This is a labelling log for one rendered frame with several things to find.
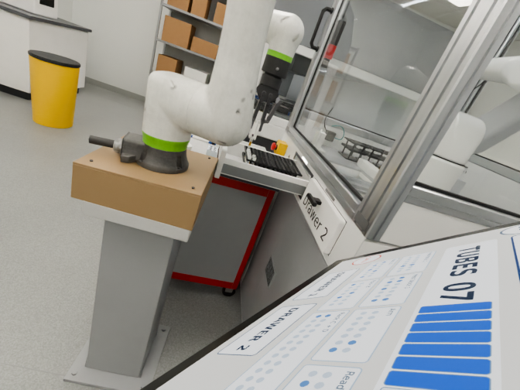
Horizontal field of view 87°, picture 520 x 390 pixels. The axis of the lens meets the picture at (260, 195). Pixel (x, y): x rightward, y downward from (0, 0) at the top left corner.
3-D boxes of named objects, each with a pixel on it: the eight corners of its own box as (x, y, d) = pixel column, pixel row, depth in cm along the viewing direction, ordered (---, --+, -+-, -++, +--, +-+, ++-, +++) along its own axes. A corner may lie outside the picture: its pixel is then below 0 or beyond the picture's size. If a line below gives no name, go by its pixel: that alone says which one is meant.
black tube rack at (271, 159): (241, 174, 102) (247, 159, 100) (240, 159, 118) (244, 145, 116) (295, 189, 108) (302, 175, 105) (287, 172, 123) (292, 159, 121)
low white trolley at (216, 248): (125, 285, 144) (150, 150, 114) (155, 221, 199) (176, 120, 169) (233, 302, 157) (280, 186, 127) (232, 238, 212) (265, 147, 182)
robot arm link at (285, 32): (306, 13, 85) (312, 23, 95) (269, 1, 88) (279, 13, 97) (289, 61, 90) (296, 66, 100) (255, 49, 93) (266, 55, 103)
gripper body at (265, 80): (282, 79, 103) (273, 104, 107) (261, 70, 101) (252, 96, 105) (285, 80, 96) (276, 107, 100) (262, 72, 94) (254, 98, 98)
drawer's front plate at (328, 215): (323, 254, 75) (340, 220, 71) (299, 203, 101) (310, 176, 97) (328, 255, 76) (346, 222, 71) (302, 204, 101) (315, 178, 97)
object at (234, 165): (220, 173, 97) (224, 158, 95) (221, 151, 120) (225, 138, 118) (321, 201, 106) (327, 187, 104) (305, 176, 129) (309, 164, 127)
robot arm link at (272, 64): (268, 53, 91) (293, 63, 93) (264, 53, 101) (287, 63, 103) (261, 73, 93) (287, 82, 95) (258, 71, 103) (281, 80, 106)
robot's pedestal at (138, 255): (63, 381, 99) (76, 201, 69) (104, 313, 126) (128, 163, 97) (146, 397, 103) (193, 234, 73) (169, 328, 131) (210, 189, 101)
